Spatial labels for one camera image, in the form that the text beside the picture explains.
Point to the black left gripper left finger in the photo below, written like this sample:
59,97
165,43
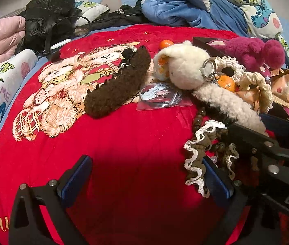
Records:
27,224

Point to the black puffer jacket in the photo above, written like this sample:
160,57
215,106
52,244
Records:
47,22

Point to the blue monster print duvet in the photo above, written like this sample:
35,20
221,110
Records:
246,18

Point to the brown white lace scrunchie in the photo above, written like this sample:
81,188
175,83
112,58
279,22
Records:
204,141

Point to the small tangerine far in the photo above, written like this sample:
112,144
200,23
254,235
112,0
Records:
165,43

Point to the orange tangerine near scrunchie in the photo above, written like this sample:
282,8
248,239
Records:
227,83

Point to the brown fluffy hair claw clip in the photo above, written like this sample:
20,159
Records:
113,93

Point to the magenta plush bear toy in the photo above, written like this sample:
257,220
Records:
253,53

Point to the cream crochet scrunchie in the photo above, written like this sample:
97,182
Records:
245,79

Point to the tan triangular snack packet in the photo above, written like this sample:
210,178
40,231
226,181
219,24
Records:
280,86

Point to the white monster print pillow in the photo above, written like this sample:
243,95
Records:
89,12

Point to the orange triangular snack packet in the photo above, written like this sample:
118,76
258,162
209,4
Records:
252,97

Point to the white plush keychain toy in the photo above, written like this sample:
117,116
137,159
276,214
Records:
185,65

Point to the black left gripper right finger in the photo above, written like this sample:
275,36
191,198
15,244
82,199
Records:
262,225

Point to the black clothes pile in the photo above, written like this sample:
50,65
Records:
124,16

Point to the black shallow cardboard box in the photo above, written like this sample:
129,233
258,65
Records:
204,43

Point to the red embroidered bear blanket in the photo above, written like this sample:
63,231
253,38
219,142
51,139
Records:
137,192

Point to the pink quilted jacket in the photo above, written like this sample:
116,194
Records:
12,30

